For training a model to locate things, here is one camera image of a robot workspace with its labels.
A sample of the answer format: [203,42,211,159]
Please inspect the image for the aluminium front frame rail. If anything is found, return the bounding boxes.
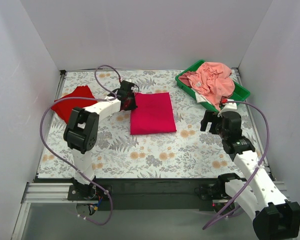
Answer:
[12,178,300,240]

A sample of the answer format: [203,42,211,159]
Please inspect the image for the white garment in bin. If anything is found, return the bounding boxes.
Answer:
[194,91,210,104]

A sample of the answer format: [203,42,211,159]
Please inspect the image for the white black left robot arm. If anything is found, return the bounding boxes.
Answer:
[63,80,137,200]

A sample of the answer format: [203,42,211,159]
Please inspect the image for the folded red t shirt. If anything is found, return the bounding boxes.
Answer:
[51,85,97,124]

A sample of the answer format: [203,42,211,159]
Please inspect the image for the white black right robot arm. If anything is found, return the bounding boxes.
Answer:
[200,111,300,240]

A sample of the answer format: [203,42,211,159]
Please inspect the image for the floral patterned table mat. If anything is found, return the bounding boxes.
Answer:
[36,69,268,179]

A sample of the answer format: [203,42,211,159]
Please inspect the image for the green plastic bin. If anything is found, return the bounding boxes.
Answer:
[175,59,251,112]

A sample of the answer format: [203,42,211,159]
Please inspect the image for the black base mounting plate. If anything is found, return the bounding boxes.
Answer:
[67,178,229,211]

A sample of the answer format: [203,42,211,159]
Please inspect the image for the salmon pink t shirt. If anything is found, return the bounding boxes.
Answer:
[187,62,235,111]

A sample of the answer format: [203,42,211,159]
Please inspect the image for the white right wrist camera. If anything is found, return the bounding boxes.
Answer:
[217,99,238,118]

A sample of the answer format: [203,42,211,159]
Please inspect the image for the dusty rose t shirt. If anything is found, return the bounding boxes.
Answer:
[178,71,196,88]

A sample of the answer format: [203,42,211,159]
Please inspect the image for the magenta t shirt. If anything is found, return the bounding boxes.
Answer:
[130,92,177,135]

